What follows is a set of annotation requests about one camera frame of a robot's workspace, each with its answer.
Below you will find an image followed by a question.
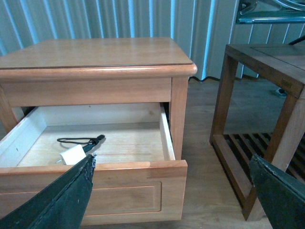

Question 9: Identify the glass shelf with metal frame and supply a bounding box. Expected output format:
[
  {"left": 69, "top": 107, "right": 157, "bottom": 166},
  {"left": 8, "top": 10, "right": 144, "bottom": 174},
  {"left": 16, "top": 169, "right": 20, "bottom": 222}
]
[{"left": 236, "top": 0, "right": 305, "bottom": 24}]

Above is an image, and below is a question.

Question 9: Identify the pale blue pleated curtain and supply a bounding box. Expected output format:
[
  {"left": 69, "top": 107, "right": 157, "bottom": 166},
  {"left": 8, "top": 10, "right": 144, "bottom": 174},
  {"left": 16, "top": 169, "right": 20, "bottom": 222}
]
[{"left": 0, "top": 0, "right": 305, "bottom": 81}]

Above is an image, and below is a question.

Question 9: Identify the light wooden nightstand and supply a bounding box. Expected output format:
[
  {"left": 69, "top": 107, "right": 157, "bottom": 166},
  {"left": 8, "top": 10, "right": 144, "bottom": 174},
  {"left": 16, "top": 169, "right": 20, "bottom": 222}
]
[{"left": 0, "top": 37, "right": 198, "bottom": 167}]

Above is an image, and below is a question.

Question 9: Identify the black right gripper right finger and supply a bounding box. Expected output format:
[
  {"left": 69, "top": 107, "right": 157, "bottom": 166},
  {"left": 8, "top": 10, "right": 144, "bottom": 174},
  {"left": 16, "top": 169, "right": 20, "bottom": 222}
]
[{"left": 250, "top": 155, "right": 305, "bottom": 229}]

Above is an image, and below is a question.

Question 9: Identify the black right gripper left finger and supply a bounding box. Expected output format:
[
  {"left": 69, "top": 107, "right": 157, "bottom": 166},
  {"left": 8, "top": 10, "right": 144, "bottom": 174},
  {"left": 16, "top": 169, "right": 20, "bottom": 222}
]
[{"left": 0, "top": 155, "right": 96, "bottom": 229}]

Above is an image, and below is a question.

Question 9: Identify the dark wooden side table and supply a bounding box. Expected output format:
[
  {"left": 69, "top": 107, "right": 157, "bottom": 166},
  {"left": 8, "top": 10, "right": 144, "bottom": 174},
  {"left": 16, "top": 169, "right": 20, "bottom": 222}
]
[{"left": 210, "top": 44, "right": 305, "bottom": 221}]

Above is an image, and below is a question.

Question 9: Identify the white wall charger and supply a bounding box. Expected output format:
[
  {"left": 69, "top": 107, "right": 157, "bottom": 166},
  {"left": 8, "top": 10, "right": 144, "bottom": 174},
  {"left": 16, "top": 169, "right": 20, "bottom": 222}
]
[{"left": 56, "top": 145, "right": 86, "bottom": 165}]

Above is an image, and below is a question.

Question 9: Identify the black charger cable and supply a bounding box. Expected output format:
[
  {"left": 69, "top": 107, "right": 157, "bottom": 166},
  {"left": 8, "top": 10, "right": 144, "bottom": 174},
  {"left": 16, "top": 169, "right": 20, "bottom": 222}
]
[{"left": 57, "top": 135, "right": 106, "bottom": 153}]

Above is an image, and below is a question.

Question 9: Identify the wooden drawer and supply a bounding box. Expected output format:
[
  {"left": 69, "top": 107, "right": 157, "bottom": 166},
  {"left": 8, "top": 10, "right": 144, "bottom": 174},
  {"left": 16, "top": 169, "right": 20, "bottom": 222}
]
[{"left": 0, "top": 103, "right": 187, "bottom": 226}]

